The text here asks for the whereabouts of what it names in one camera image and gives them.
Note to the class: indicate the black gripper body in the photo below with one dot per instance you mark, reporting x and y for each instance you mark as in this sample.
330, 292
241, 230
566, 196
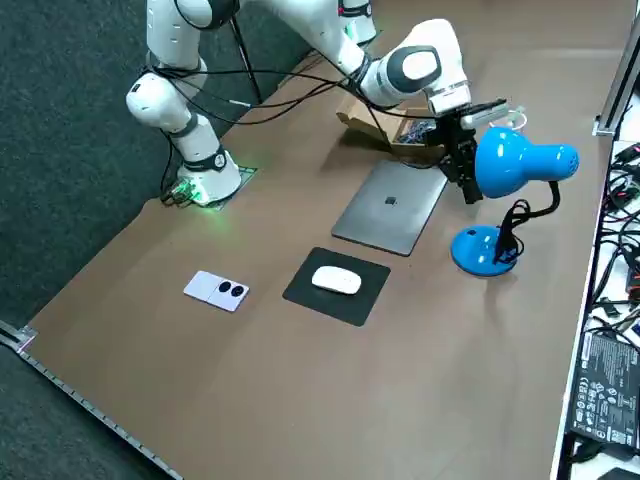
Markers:
452, 132

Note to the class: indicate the blue desk lamp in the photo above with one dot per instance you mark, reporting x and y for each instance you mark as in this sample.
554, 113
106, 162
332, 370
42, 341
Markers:
505, 160

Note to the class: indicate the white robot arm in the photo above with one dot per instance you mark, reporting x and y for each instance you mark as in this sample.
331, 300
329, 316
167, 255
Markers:
357, 22
165, 45

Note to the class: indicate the silver laptop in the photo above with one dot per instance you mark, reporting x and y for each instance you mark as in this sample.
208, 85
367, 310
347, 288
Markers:
390, 210

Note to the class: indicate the bag of black parts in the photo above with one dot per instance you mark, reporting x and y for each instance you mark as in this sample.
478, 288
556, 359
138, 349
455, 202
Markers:
415, 131

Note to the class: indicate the brown cardboard box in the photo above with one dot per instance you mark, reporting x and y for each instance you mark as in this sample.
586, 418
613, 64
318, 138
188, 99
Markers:
365, 125

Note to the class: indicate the white computer mouse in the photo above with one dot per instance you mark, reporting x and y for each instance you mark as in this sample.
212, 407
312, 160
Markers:
336, 280

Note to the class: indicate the black mouse pad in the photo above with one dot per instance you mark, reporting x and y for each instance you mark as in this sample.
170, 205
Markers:
305, 295

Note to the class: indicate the black labelled power adapter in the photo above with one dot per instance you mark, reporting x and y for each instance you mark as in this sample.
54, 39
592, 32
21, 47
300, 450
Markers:
607, 380

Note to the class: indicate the aluminium camera post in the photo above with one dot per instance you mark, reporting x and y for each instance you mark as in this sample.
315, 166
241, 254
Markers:
617, 75

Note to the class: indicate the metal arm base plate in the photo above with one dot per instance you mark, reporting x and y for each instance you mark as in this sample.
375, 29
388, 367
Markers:
247, 172

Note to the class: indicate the aluminium table edge rail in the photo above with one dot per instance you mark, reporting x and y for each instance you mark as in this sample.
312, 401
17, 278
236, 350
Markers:
75, 395

